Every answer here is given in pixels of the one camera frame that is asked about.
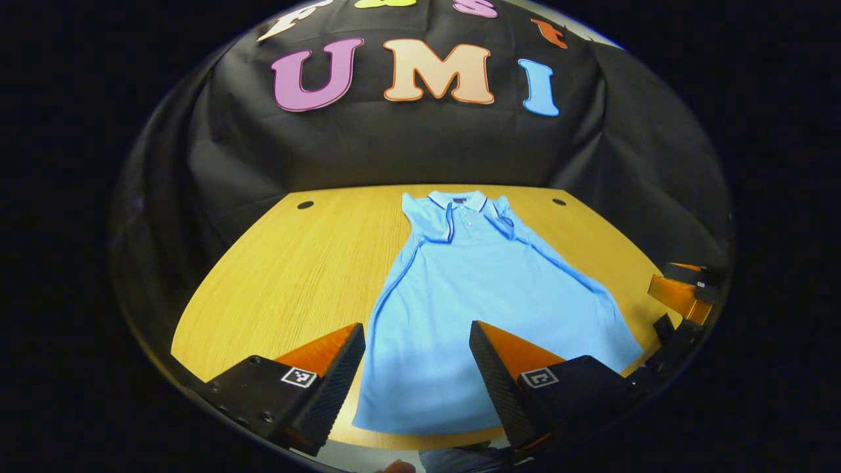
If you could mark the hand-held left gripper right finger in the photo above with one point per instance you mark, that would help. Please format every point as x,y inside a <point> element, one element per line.
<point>499,387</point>

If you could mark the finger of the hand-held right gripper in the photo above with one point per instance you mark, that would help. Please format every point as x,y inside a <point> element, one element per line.
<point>683,341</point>
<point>680,295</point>

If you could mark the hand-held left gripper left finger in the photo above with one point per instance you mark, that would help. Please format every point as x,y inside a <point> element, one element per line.
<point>332,394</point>

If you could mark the light blue T-shirt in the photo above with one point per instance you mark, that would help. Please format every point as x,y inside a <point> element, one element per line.
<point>460,295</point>

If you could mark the person's dark blue clothing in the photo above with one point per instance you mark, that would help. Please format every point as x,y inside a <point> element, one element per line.
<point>460,460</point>

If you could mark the black backdrop cloth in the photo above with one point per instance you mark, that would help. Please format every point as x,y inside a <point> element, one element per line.
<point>420,144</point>

